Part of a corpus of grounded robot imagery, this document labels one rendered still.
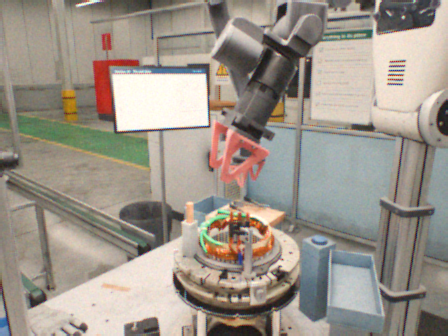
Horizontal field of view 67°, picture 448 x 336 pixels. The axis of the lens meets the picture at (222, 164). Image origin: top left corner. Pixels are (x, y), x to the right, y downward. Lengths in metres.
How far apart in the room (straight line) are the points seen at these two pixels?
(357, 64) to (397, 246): 2.11
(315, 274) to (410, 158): 0.43
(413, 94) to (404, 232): 0.37
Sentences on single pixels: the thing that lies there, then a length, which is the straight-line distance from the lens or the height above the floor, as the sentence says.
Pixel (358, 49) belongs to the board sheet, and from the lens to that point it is 3.01.
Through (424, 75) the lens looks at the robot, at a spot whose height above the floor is 1.52.
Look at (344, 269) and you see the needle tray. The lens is 1.00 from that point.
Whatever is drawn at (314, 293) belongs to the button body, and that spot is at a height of 0.88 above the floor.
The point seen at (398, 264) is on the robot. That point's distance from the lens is 1.11.
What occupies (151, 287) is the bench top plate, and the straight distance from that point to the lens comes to 1.34.
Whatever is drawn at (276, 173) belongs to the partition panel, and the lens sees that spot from 3.49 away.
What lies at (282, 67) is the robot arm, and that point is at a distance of 0.53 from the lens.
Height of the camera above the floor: 1.53
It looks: 15 degrees down
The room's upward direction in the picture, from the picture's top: straight up
